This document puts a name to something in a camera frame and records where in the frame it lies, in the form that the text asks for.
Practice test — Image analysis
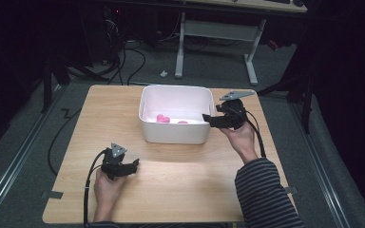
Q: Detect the black floor cable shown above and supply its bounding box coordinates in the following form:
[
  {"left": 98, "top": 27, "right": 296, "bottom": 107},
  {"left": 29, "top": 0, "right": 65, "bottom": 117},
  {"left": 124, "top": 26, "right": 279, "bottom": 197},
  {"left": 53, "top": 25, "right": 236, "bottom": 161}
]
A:
[{"left": 47, "top": 107, "right": 84, "bottom": 177}]

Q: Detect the black metal stand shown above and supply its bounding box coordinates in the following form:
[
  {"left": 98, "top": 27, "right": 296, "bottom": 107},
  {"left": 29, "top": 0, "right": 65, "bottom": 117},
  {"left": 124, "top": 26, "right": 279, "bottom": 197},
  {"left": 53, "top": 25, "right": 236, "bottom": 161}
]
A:
[
  {"left": 40, "top": 51, "right": 110, "bottom": 115},
  {"left": 256, "top": 61, "right": 317, "bottom": 135}
]

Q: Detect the pink bone toy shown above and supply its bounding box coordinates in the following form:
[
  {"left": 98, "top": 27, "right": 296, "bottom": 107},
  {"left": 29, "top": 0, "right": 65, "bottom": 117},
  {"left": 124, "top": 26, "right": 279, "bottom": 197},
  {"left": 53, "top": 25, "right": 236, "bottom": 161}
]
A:
[{"left": 155, "top": 113, "right": 172, "bottom": 124}]

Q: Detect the person's left hand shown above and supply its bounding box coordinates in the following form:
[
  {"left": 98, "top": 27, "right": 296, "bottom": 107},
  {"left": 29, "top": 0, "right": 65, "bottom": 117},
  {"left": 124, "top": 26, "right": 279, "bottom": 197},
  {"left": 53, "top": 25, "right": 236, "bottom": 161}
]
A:
[{"left": 93, "top": 166, "right": 128, "bottom": 207}]

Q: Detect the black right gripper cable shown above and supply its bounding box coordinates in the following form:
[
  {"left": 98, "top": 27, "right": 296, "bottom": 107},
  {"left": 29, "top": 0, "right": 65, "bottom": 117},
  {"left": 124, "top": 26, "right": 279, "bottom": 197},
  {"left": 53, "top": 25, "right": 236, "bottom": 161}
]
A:
[{"left": 229, "top": 104, "right": 267, "bottom": 160}]

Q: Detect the small red object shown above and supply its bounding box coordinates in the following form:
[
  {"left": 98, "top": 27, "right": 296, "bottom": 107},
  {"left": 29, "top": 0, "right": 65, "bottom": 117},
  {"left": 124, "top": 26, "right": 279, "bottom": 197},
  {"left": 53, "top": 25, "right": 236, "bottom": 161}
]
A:
[{"left": 266, "top": 39, "right": 280, "bottom": 51}]

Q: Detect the desk with white metal legs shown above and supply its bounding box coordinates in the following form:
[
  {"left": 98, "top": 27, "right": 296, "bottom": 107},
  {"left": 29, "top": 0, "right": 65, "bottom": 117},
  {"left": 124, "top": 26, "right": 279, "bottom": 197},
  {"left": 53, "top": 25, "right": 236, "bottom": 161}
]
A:
[{"left": 173, "top": 0, "right": 309, "bottom": 86}]

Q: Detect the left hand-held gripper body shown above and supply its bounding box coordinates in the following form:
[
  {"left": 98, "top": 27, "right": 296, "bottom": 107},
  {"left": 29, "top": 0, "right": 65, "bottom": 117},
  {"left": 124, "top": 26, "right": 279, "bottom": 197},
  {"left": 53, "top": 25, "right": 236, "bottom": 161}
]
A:
[{"left": 100, "top": 142, "right": 131, "bottom": 181}]

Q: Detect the bundle of black cables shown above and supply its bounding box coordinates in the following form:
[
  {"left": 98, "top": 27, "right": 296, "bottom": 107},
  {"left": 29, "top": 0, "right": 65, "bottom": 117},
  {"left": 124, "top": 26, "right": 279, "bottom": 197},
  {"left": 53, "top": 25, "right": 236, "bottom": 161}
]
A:
[{"left": 103, "top": 17, "right": 147, "bottom": 86}]

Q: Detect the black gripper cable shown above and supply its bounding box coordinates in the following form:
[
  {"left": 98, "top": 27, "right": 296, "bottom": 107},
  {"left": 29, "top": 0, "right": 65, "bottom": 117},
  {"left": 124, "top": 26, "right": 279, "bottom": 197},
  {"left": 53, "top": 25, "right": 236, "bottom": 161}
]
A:
[
  {"left": 229, "top": 104, "right": 267, "bottom": 160},
  {"left": 82, "top": 149, "right": 108, "bottom": 228}
]

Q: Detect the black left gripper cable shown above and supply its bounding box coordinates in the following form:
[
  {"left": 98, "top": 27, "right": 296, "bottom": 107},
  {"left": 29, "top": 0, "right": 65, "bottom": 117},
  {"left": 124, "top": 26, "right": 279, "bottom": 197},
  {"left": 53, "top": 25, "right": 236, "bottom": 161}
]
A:
[{"left": 82, "top": 149, "right": 108, "bottom": 228}]

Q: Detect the person's right hand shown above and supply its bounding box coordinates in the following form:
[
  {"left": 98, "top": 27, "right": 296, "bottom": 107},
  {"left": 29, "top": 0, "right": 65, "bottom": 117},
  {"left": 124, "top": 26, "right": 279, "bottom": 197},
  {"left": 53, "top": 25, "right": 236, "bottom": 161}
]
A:
[{"left": 219, "top": 121, "right": 259, "bottom": 164}]

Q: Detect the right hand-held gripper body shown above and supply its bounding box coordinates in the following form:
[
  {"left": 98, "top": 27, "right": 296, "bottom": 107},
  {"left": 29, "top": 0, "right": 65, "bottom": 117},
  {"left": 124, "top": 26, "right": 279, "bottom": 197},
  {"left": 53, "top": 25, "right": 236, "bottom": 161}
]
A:
[{"left": 214, "top": 90, "right": 257, "bottom": 131}]

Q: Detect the metal floor rail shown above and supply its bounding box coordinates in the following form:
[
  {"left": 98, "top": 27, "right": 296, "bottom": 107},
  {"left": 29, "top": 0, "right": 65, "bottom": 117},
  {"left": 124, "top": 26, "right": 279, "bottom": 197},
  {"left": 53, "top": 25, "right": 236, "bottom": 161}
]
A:
[
  {"left": 0, "top": 85, "right": 68, "bottom": 228},
  {"left": 288, "top": 100, "right": 354, "bottom": 228}
]

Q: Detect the white plastic bin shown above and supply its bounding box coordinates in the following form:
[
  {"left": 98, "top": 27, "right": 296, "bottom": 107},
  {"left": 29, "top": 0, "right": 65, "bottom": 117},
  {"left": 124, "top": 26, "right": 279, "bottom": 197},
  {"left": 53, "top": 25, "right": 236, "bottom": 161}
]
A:
[{"left": 138, "top": 84, "right": 217, "bottom": 145}]

